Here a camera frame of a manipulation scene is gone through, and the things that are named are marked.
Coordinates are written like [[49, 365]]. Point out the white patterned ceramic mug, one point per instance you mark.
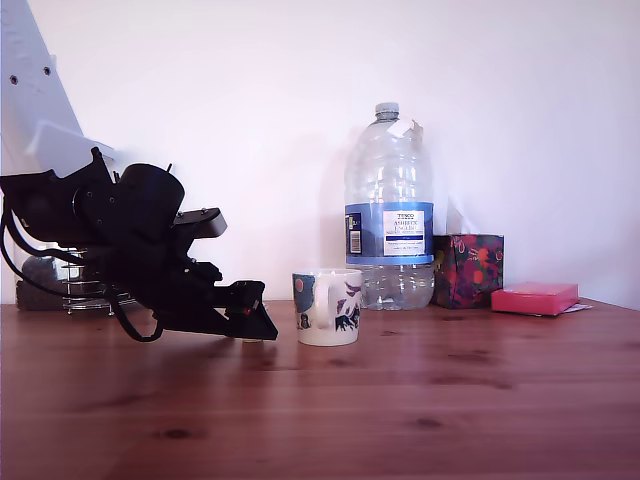
[[345, 320]]

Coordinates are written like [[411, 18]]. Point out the dark coffee beans layer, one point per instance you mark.
[[40, 297]]

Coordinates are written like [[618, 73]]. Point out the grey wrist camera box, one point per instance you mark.
[[205, 222]]

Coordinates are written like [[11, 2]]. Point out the clear container with white lid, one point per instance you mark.
[[40, 250]]

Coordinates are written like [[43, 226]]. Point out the floral tissue box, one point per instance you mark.
[[467, 272]]

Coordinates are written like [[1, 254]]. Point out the flat pink box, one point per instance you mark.
[[535, 300]]

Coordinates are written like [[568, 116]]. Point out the large clear water bottle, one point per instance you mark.
[[390, 175]]

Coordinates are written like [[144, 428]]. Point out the paper under pink box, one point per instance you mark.
[[582, 307]]

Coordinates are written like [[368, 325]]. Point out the white tissue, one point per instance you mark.
[[462, 220]]

